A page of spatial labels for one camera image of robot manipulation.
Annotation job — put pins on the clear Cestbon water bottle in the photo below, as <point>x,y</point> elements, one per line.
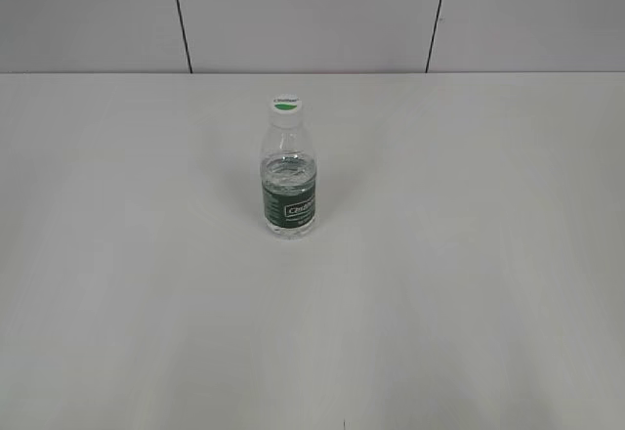
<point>288,173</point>

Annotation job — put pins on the white green bottle cap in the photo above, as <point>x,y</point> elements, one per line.
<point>286,111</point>

